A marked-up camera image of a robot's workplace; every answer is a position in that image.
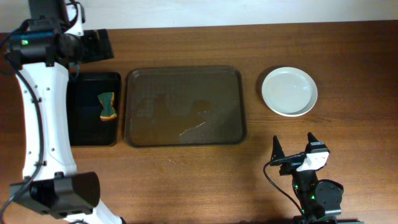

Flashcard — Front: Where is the grey-white plate with sauce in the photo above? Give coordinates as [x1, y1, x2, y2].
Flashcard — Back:
[261, 67, 318, 117]

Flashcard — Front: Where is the yellow green sponge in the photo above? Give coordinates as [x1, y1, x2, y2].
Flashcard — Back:
[97, 92, 117, 121]

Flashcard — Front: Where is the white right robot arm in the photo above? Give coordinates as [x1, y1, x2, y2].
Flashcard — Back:
[263, 133, 344, 223]

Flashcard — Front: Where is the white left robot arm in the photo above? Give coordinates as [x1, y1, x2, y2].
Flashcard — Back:
[1, 1, 124, 224]

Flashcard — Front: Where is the black plastic tray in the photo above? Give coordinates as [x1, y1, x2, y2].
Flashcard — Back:
[67, 72, 121, 147]

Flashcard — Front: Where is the brown plastic tray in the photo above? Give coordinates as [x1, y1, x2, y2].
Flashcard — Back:
[124, 66, 247, 147]

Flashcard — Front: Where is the black object bottom edge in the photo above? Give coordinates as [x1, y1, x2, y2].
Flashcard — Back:
[292, 217, 364, 224]

